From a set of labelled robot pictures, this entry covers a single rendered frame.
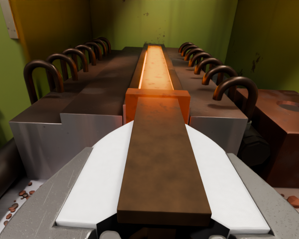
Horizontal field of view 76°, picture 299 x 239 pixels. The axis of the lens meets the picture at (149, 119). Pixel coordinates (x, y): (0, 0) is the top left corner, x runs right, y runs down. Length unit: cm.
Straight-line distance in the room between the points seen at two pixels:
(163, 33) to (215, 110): 47
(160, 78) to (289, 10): 30
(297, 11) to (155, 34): 35
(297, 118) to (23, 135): 26
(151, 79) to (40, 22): 24
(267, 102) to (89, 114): 20
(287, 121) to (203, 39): 46
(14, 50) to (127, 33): 36
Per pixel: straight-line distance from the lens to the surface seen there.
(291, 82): 40
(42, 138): 19
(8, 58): 35
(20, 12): 34
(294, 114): 25
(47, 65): 23
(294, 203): 23
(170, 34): 62
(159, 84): 18
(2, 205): 22
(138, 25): 62
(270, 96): 28
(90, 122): 17
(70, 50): 31
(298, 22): 42
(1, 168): 21
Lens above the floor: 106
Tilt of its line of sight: 28 degrees down
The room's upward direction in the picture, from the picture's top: 2 degrees clockwise
